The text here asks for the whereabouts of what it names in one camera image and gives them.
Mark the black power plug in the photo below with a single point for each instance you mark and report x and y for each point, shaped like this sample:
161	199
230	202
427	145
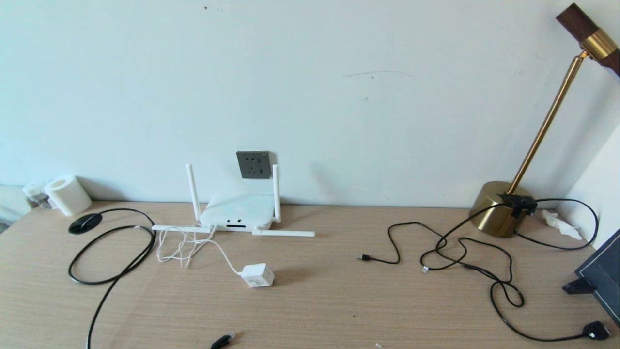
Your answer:
596	331

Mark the brass desk lamp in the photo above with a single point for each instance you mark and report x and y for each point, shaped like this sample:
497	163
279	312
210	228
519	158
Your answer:
494	213

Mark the grey wall power socket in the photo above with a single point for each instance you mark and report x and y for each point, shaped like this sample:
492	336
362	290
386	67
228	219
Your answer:
252	165

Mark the black oval desk grommet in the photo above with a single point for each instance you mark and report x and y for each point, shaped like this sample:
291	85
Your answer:
85	224

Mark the small clear plastic container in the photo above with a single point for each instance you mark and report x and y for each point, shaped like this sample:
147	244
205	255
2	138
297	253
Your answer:
35	194

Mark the white toilet paper roll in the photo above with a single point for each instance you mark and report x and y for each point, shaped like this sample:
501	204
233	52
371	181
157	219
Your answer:
68	196

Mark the white power adapter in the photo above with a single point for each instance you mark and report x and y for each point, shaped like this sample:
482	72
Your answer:
256	275

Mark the crumpled white tissue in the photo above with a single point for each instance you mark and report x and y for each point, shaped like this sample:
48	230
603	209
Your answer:
559	224

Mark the white wifi router with antennas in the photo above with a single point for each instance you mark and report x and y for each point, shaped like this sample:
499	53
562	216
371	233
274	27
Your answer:
237	211

